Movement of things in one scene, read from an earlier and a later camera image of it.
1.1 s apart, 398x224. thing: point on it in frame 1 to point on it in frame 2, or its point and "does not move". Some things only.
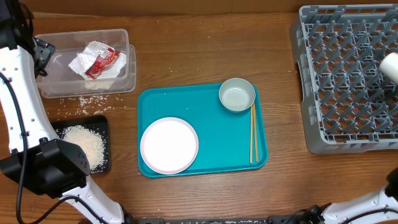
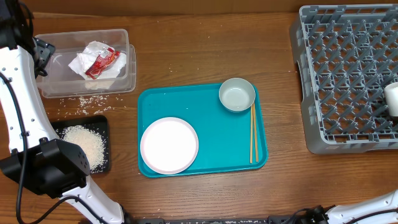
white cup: [388, 66] to [391, 96]
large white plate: [169, 145] does not move
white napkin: [84, 60] does not move
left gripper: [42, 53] does not move
